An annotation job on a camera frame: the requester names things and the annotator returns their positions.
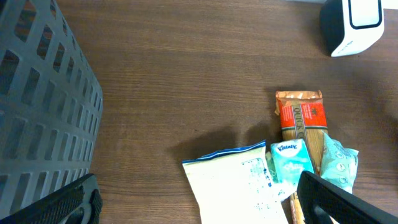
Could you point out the orange spaghetti pack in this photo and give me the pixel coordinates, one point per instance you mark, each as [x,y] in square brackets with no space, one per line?
[302,116]

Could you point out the cream blue snack bag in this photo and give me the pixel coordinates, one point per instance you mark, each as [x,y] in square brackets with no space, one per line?
[235,186]

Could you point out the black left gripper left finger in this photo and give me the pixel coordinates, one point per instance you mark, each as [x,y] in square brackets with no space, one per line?
[77,202]

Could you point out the mint green wipes pack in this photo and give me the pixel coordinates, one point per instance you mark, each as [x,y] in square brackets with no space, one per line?
[339,165]

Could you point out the white barcode scanner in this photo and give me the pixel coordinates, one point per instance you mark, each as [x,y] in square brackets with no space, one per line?
[350,27]

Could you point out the teal tissue pack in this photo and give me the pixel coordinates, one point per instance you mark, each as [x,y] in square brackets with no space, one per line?
[291,158]
[283,189]

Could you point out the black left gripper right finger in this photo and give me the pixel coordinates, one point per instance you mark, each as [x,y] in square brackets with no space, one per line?
[324,202]

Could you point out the dark grey plastic basket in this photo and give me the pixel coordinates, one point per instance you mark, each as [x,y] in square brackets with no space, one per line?
[51,104]

